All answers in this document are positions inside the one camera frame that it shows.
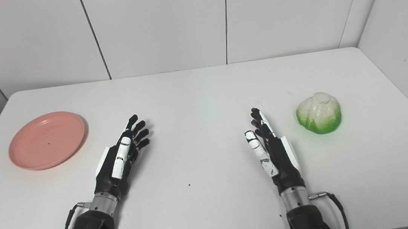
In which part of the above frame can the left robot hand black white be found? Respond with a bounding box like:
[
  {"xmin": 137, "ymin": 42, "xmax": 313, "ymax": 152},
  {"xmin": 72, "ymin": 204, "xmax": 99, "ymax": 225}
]
[{"xmin": 86, "ymin": 113, "xmax": 157, "ymax": 203}]

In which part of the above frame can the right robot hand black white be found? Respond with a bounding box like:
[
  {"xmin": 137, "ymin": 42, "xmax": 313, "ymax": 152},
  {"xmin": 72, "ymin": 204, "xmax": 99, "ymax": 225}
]
[{"xmin": 241, "ymin": 103, "xmax": 307, "ymax": 199}]

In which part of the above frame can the green white toy cabbage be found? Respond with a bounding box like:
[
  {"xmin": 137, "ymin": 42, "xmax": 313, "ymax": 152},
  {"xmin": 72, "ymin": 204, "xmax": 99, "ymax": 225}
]
[{"xmin": 294, "ymin": 90, "xmax": 344, "ymax": 137}]

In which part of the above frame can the pink round plate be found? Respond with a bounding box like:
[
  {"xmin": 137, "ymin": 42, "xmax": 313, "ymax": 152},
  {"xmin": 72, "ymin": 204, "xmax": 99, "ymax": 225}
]
[{"xmin": 5, "ymin": 109, "xmax": 89, "ymax": 174}]

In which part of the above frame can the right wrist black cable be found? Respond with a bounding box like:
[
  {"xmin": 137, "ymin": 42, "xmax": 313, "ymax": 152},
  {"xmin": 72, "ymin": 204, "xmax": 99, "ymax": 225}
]
[{"xmin": 308, "ymin": 189, "xmax": 351, "ymax": 229}]

